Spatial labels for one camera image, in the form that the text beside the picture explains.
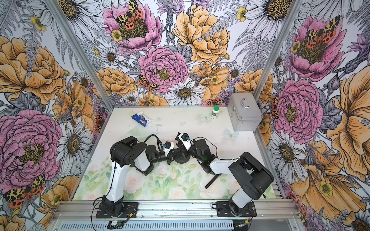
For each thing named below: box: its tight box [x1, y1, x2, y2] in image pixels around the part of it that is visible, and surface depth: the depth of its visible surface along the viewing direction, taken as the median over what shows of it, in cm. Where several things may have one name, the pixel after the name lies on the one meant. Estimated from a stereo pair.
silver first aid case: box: [226, 92, 263, 132], surface depth 104 cm
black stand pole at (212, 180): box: [204, 173, 223, 190], surface depth 85 cm
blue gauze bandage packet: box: [131, 111, 153, 128], surface depth 113 cm
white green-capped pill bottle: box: [211, 105, 220, 120], surface depth 112 cm
